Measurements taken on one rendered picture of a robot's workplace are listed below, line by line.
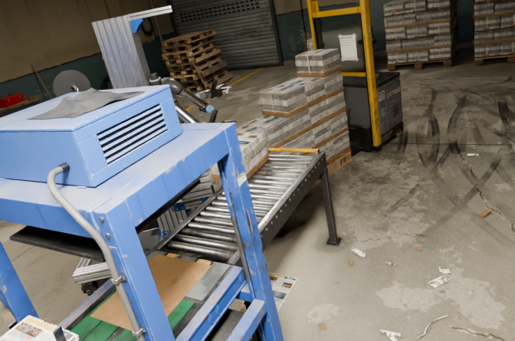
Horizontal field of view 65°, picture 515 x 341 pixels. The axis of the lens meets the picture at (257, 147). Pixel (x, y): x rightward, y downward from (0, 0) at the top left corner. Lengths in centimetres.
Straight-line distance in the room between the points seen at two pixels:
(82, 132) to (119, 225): 31
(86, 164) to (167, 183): 25
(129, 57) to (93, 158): 188
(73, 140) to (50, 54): 889
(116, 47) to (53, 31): 719
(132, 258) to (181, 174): 31
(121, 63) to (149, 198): 201
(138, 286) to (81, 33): 968
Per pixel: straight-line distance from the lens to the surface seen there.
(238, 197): 167
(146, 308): 134
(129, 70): 316
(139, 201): 123
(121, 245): 121
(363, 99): 489
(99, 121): 135
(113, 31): 316
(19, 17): 997
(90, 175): 134
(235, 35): 1161
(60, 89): 219
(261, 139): 297
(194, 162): 140
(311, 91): 408
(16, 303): 212
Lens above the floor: 201
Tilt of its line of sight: 21 degrees down
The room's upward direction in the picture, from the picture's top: 12 degrees counter-clockwise
